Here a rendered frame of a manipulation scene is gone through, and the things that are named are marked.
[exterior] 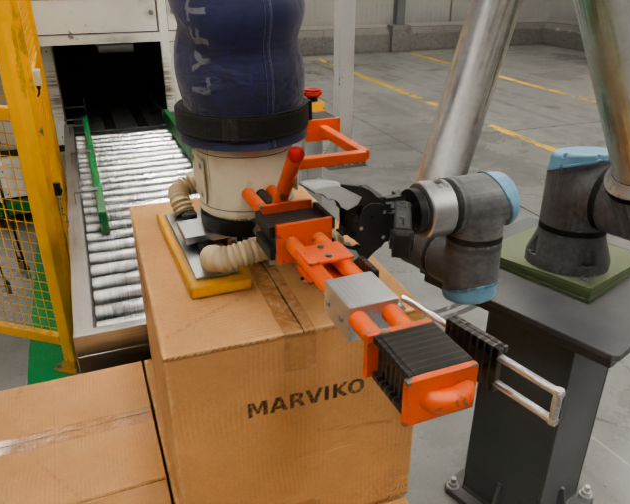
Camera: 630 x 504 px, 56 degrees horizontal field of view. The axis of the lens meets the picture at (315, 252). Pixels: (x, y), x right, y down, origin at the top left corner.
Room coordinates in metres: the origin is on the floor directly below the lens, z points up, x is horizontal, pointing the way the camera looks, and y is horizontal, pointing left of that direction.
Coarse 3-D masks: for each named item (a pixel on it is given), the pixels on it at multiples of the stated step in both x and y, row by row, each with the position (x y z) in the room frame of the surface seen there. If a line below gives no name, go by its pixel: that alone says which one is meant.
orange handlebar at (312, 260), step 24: (336, 144) 1.26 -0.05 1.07; (288, 240) 0.73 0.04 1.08; (312, 240) 0.75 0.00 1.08; (312, 264) 0.65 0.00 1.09; (336, 264) 0.67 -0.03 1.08; (360, 312) 0.54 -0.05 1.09; (384, 312) 0.55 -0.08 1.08; (360, 336) 0.52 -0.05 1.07; (456, 384) 0.42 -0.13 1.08; (432, 408) 0.41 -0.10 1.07; (456, 408) 0.41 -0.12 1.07
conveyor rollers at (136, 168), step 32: (96, 160) 2.88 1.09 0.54; (128, 160) 2.85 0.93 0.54; (160, 160) 2.84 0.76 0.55; (128, 192) 2.41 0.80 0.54; (160, 192) 2.38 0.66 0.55; (96, 224) 2.04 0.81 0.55; (128, 224) 2.06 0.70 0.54; (96, 256) 1.77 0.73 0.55; (128, 256) 1.80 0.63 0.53; (96, 288) 1.59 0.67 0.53; (128, 288) 1.55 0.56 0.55; (128, 320) 1.38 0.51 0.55
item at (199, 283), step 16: (160, 224) 1.08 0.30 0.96; (176, 224) 1.05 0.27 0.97; (176, 240) 0.99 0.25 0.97; (208, 240) 0.92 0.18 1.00; (224, 240) 0.99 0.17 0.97; (176, 256) 0.92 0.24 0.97; (192, 256) 0.91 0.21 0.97; (192, 272) 0.86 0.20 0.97; (224, 272) 0.85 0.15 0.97; (240, 272) 0.86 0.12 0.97; (192, 288) 0.81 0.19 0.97; (208, 288) 0.82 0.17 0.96; (224, 288) 0.83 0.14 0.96; (240, 288) 0.84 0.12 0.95
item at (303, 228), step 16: (272, 208) 0.81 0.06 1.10; (288, 208) 0.82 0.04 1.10; (304, 208) 0.83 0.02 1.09; (320, 208) 0.81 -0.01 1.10; (272, 224) 0.77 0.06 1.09; (288, 224) 0.74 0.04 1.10; (304, 224) 0.75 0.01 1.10; (320, 224) 0.76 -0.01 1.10; (256, 240) 0.80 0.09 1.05; (272, 240) 0.75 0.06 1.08; (304, 240) 0.75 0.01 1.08; (272, 256) 0.74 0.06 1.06; (288, 256) 0.74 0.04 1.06
